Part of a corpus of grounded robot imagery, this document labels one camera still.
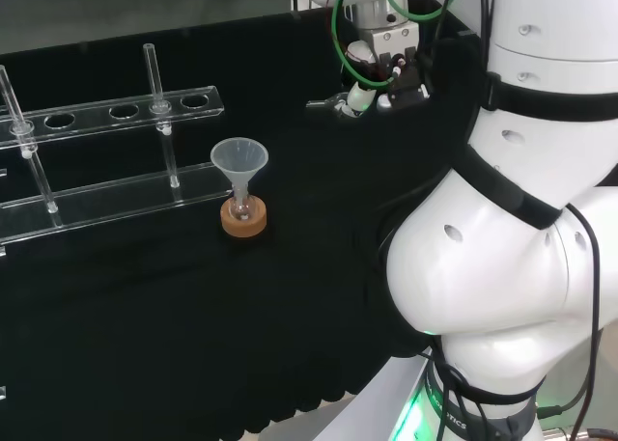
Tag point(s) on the clear acrylic funnel stand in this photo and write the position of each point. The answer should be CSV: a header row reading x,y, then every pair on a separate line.
x,y
116,118

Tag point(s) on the clear glass weighing funnel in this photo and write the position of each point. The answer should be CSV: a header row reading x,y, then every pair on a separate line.
x,y
324,104

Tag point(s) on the pale grey base plate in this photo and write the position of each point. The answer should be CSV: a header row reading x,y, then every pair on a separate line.
x,y
357,402

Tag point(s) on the translucent plastic funnel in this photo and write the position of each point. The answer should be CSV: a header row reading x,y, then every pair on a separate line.
x,y
240,158

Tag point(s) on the small glass round-bottom flask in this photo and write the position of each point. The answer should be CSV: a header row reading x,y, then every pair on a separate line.
x,y
240,210

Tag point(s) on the black bench cloth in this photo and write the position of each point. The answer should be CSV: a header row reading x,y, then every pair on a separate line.
x,y
193,315

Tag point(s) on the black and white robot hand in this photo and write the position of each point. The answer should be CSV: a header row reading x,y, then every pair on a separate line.
x,y
401,81

